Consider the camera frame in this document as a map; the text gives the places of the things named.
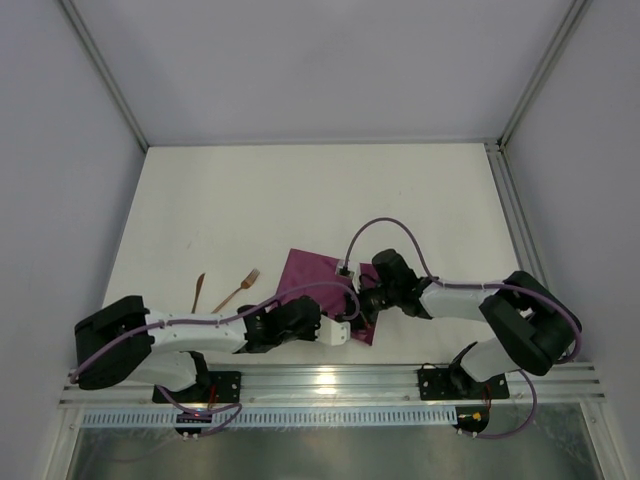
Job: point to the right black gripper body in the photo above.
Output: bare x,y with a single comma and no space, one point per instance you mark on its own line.
364,302

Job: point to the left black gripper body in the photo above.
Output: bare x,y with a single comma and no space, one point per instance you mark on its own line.
294,318

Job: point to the purple cloth napkin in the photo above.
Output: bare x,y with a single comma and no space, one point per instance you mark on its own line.
314,275

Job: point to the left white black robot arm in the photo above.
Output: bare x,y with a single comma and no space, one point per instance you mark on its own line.
126,341

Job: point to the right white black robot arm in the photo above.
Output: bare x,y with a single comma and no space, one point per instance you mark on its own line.
532,329

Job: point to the copper fork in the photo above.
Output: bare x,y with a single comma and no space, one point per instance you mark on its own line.
245,284

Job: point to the copper knife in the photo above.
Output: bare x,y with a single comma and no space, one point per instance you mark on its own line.
197,291

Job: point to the left black controller board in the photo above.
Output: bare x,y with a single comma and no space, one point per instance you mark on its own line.
192,424

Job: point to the black controller board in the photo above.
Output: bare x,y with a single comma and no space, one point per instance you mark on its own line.
471,421
192,424

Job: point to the right black controller board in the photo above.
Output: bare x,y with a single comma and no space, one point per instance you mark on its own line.
471,421

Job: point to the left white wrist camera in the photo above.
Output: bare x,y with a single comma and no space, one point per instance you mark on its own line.
333,333

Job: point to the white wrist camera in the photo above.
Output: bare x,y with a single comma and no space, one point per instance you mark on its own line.
333,333
349,274

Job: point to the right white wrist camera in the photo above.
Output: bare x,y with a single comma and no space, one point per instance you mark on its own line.
349,274

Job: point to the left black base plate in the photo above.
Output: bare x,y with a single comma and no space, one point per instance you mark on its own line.
215,387

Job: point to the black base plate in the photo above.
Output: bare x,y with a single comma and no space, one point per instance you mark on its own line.
440,384
215,387

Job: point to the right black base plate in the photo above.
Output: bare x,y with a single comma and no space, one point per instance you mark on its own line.
440,384

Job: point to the right aluminium side rail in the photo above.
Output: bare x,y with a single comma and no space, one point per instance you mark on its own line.
520,233

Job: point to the slotted grey cable duct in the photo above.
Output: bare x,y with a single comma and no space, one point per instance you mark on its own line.
280,417

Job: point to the right aluminium corner post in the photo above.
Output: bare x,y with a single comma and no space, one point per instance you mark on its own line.
551,55

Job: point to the aluminium corner post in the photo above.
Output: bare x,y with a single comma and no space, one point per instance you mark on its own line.
88,44
551,55

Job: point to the left aluminium corner post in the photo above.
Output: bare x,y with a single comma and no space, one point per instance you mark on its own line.
88,44

